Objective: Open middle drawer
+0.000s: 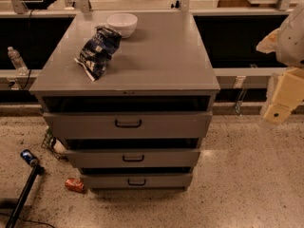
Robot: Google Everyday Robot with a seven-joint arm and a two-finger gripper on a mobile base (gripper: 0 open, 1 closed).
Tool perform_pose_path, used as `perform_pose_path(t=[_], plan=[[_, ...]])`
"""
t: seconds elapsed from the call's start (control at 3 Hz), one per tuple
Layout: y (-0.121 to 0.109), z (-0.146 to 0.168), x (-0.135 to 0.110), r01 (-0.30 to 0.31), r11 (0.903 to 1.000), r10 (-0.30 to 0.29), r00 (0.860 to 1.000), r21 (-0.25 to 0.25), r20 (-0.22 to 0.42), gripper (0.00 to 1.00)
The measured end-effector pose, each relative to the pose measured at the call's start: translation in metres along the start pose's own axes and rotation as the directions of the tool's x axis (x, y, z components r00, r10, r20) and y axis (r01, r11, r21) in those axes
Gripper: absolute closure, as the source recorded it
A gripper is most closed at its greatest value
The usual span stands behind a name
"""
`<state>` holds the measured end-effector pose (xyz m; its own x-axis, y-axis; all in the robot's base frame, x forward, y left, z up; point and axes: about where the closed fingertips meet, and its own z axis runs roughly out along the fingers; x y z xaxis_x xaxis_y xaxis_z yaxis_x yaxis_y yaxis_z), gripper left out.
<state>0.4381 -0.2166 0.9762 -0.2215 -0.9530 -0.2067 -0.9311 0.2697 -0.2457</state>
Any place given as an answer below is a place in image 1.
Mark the orange soda can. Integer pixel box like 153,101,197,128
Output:
65,178,85,193

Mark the blue soda can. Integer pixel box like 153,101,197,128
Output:
20,149,39,166

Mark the metal rail bracket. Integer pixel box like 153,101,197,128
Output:
233,76,247,116

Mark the white bowl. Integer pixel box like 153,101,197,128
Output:
106,13,138,38

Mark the blue crumpled chip bag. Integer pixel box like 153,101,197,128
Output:
74,26,122,81

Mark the grey bottom drawer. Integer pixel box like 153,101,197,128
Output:
80,173,193,189

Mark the grey top drawer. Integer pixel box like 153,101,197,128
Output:
44,112,212,140

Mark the black tripod pole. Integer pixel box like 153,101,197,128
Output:
6,164,44,228

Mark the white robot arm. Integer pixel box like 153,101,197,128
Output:
256,3,304,125

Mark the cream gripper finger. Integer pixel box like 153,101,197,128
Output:
262,104,291,124

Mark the black hanging cable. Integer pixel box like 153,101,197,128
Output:
9,9,35,90

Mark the wire basket with white item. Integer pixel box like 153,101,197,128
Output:
41,128,67,161

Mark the grey drawer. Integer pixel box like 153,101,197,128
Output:
80,173,193,189
44,112,212,140
65,149,200,168

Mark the clear plastic water bottle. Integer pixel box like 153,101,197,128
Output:
8,47,29,76

